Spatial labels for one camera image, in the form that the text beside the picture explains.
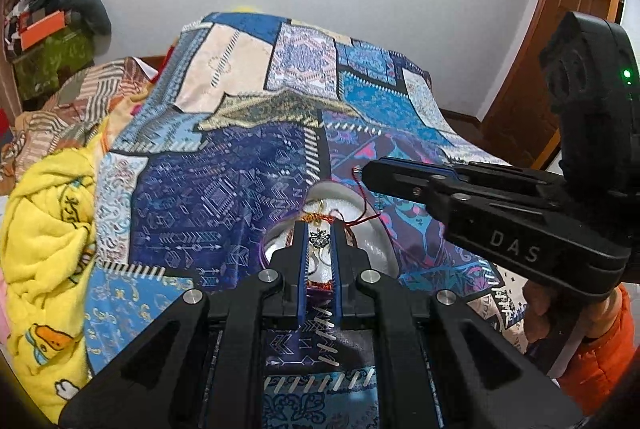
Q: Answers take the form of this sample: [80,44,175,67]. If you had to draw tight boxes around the orange box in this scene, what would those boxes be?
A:
[20,10,68,52]

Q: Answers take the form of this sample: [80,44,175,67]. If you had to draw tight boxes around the purple heart-shaped jewelry box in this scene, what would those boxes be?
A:
[260,179,401,295]

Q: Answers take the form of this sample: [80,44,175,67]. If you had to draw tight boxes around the person's right forearm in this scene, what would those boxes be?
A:
[555,286,638,412]

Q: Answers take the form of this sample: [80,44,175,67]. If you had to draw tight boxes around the brown beaded bracelet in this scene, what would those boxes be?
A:
[299,209,361,292]

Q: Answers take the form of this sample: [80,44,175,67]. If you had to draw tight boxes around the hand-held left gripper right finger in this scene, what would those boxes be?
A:
[331,223,583,429]

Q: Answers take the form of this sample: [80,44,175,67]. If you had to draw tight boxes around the blue patchwork blanket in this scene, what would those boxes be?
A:
[82,12,531,429]

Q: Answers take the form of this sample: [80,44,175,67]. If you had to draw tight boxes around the green patterned box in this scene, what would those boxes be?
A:
[12,29,96,102]

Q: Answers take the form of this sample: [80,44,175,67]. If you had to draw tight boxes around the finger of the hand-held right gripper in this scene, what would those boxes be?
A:
[385,158,568,200]
[362,158,481,216]

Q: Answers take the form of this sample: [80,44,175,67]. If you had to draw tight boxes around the brown striped blanket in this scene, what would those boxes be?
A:
[0,56,166,170]

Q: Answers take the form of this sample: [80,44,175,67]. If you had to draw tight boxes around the yellow duck print towel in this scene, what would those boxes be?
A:
[0,144,108,425]

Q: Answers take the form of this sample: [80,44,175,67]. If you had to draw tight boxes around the silver charm ring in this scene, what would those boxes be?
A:
[306,229,333,277]

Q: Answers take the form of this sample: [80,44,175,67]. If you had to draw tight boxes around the brown wooden door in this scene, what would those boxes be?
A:
[482,0,626,170]

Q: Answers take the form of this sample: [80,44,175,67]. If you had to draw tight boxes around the brown striped curtain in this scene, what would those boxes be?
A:
[0,0,31,130]

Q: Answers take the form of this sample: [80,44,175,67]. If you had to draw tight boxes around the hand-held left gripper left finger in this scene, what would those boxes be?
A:
[59,221,311,429]

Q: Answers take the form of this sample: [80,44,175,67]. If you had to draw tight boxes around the person's right hand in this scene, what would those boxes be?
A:
[522,281,556,345]

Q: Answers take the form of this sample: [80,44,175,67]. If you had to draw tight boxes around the red string bracelet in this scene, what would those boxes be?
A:
[347,165,416,260]

